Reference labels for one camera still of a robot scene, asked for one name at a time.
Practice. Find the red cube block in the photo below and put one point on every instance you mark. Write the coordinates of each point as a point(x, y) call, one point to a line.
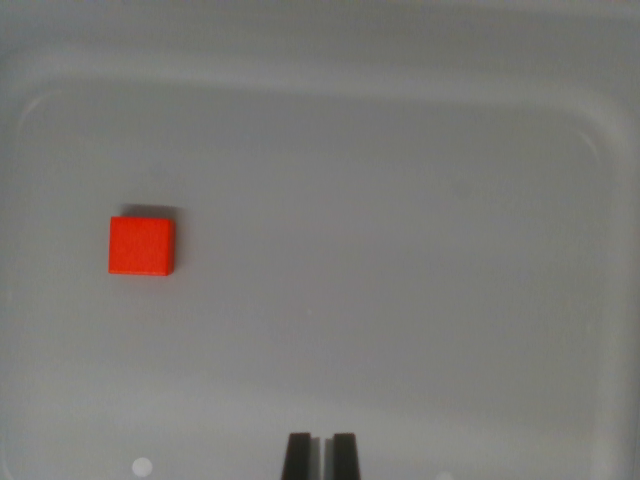
point(141, 246)

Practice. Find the white plastic bin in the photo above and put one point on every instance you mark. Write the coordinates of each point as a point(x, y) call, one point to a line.
point(350, 225)

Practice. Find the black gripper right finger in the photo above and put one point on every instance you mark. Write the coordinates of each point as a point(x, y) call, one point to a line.
point(346, 457)

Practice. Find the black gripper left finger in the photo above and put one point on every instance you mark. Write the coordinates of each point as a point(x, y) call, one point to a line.
point(298, 457)

